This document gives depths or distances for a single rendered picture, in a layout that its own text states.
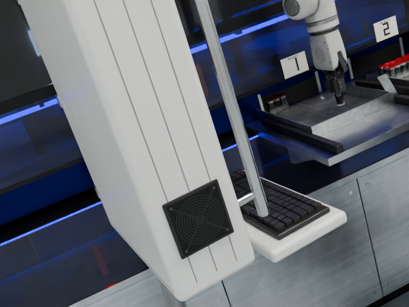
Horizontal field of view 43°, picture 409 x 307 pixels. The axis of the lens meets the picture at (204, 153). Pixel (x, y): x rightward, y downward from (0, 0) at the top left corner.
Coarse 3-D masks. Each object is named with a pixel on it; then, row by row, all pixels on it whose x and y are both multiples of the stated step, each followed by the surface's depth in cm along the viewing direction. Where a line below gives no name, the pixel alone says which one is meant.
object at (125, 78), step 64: (64, 0) 80; (128, 0) 83; (64, 64) 102; (128, 64) 85; (192, 64) 90; (128, 128) 87; (192, 128) 92; (128, 192) 97; (192, 192) 94; (192, 256) 97
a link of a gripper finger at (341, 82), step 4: (340, 72) 136; (340, 76) 138; (332, 80) 140; (336, 80) 139; (340, 80) 139; (336, 84) 140; (340, 84) 139; (344, 84) 140; (336, 88) 140; (340, 88) 139; (344, 88) 141; (336, 92) 140; (340, 92) 140
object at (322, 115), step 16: (320, 96) 167; (352, 96) 157; (368, 96) 150; (384, 96) 139; (256, 112) 164; (288, 112) 161; (304, 112) 157; (320, 112) 152; (336, 112) 148; (352, 112) 136; (368, 112) 138; (304, 128) 137; (320, 128) 134; (336, 128) 136
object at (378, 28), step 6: (390, 18) 164; (378, 24) 163; (390, 24) 165; (396, 24) 165; (378, 30) 164; (390, 30) 165; (396, 30) 166; (378, 36) 164; (384, 36) 165; (390, 36) 166
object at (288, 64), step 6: (300, 54) 156; (282, 60) 155; (288, 60) 156; (294, 60) 156; (300, 60) 157; (306, 60) 158; (282, 66) 155; (288, 66) 156; (294, 66) 157; (300, 66) 157; (306, 66) 158; (288, 72) 156; (294, 72) 157; (300, 72) 158
